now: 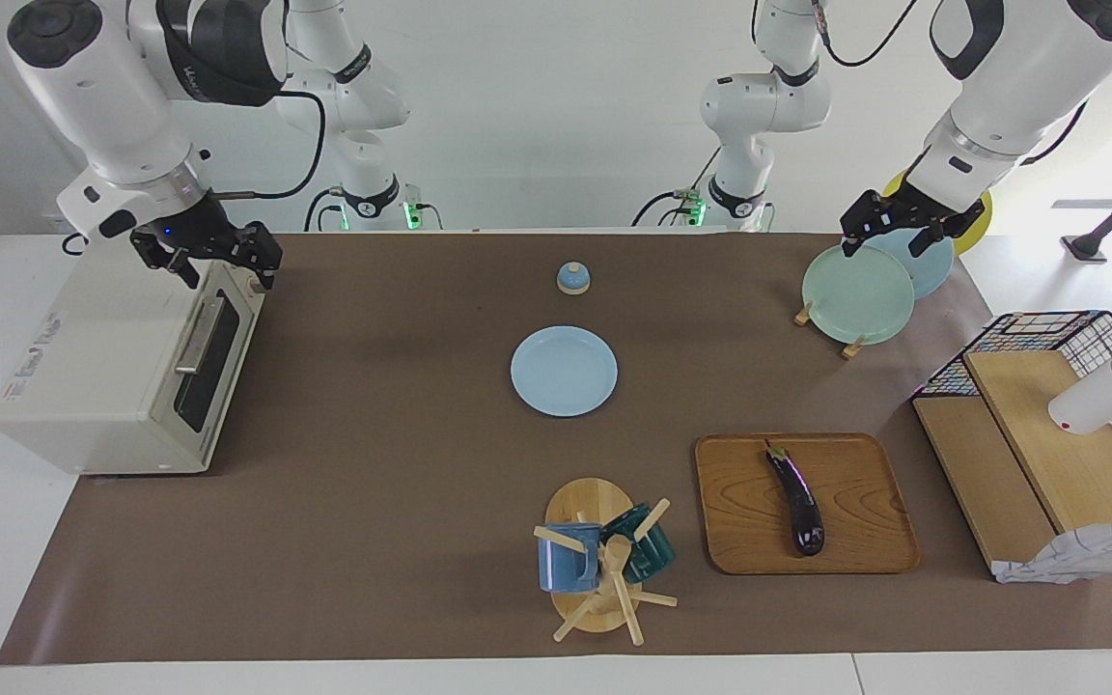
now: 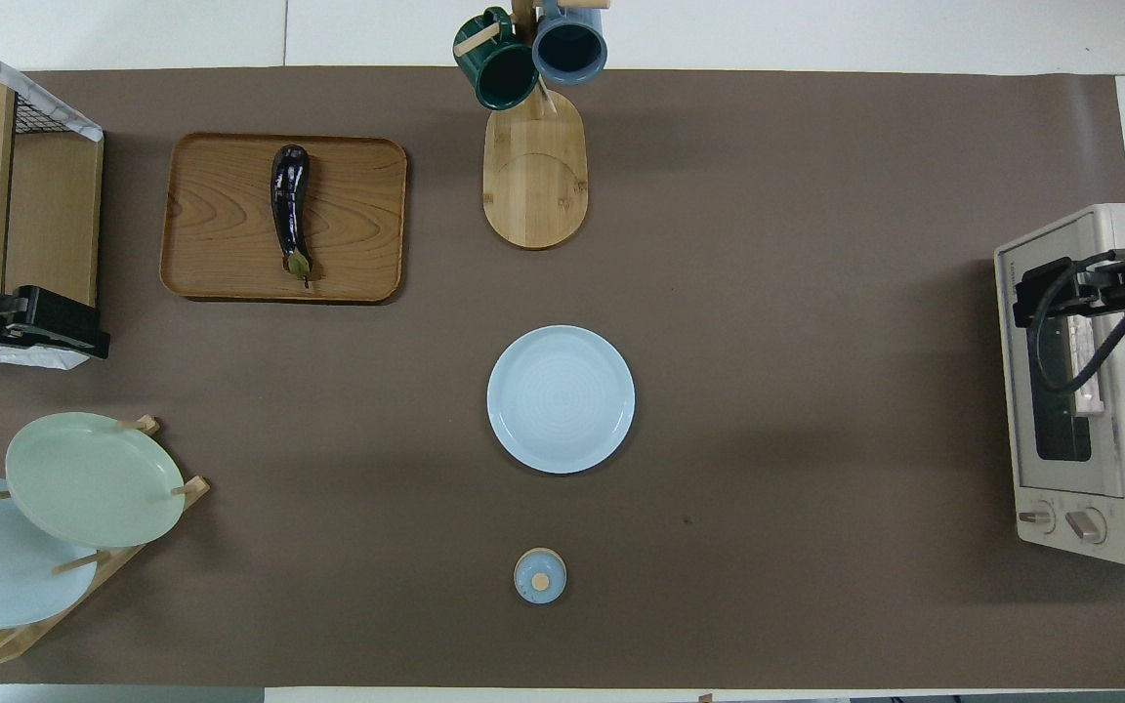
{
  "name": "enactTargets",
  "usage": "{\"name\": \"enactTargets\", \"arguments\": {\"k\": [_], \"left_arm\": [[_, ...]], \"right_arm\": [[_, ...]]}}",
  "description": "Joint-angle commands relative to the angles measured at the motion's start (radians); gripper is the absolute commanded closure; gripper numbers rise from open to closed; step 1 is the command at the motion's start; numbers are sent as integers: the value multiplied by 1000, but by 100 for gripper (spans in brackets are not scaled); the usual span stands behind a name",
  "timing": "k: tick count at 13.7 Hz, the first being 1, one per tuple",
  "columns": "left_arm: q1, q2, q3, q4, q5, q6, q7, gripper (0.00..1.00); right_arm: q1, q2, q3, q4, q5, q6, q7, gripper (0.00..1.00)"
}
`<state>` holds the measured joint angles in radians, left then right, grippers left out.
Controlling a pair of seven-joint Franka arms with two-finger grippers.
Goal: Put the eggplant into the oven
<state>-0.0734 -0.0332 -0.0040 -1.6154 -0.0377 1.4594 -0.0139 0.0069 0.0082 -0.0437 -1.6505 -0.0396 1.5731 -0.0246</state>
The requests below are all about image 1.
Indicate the wooden plate rack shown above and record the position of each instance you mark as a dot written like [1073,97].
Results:
[852,348]

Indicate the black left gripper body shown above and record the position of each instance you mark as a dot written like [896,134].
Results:
[903,210]

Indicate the light blue racked plate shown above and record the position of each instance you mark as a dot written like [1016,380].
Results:
[932,275]

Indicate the blue mug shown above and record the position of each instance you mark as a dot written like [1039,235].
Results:
[561,565]

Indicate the cream toaster oven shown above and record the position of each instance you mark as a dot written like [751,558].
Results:
[93,376]

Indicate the yellow racked plate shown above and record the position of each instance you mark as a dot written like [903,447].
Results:
[973,224]

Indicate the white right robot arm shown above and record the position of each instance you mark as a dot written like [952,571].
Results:
[83,87]

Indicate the dark purple eggplant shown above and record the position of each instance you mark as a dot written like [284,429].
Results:
[800,502]

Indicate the dark green mug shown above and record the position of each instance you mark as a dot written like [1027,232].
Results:
[651,550]

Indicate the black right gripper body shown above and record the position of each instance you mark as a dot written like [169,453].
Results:
[218,236]

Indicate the wooden serving tray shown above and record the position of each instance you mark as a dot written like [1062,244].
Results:
[855,512]

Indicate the pale green racked plate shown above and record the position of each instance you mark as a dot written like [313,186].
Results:
[855,294]

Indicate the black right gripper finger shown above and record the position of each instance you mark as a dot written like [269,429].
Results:
[265,277]
[182,267]

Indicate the white marbled cloth strip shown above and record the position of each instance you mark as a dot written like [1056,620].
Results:
[1077,555]

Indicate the wooden mug tree stand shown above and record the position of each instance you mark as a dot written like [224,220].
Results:
[590,502]

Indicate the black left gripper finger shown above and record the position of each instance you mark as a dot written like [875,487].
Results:
[851,243]
[926,240]

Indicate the brown table mat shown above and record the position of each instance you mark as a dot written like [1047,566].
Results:
[373,502]

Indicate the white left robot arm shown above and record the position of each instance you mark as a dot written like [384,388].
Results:
[1019,87]

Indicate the white plastic cup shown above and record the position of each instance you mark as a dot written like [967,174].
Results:
[1097,401]

